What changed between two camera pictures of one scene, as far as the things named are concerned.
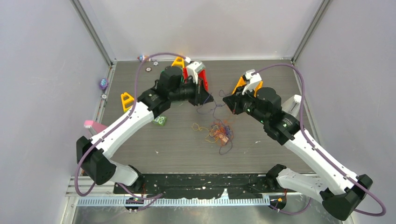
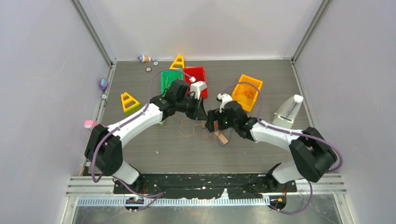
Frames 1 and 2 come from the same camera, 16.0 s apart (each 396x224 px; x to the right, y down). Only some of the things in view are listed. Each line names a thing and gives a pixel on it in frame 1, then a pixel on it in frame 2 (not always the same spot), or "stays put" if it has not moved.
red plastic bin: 201,74 stays put
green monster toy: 160,120 stays put
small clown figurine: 144,58 stays put
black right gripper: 233,101 -> 214,115
